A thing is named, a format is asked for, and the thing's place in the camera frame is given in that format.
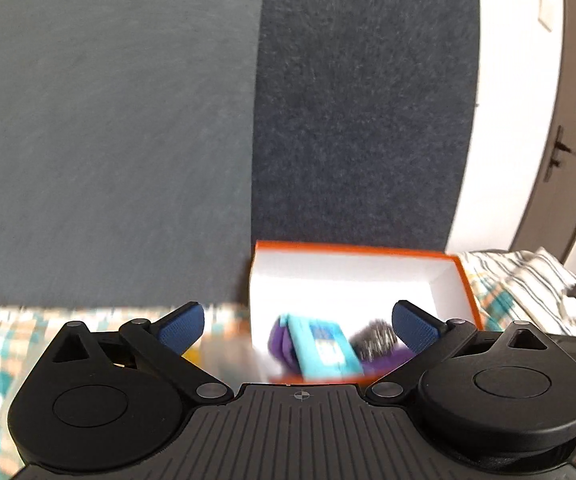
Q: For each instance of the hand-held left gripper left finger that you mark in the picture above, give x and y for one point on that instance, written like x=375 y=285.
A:
x=183 y=327

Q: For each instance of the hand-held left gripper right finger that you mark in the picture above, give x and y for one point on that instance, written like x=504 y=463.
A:
x=415 y=325

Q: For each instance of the steel wool scourer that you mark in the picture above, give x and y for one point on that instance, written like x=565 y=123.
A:
x=375 y=337

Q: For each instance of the orange cardboard box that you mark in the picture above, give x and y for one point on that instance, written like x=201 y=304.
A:
x=348 y=270

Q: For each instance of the teal packet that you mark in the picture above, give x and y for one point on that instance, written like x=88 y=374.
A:
x=318 y=345

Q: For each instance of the plaid pillow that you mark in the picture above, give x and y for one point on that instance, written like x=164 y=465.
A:
x=518 y=275

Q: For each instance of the light grey headboard panel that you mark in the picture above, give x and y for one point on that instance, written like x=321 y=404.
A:
x=108 y=135

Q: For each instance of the dark grey headboard panel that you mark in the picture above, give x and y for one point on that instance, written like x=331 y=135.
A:
x=368 y=110

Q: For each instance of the brown door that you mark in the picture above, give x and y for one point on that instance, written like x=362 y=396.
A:
x=573 y=110

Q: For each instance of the white wall switch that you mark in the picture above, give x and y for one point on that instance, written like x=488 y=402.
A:
x=548 y=12

